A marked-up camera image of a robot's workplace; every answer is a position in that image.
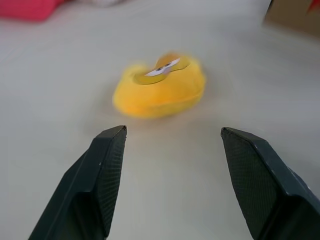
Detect pink soft item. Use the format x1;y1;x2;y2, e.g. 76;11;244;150
0;0;64;23

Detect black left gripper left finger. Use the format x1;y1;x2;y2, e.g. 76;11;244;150
27;124;128;240

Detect yellow plush toy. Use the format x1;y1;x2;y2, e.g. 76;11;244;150
111;51;208;120

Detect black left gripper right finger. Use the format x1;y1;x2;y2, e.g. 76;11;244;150
220;126;320;240

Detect brown cardboard box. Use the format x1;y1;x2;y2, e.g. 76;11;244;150
261;0;320;39

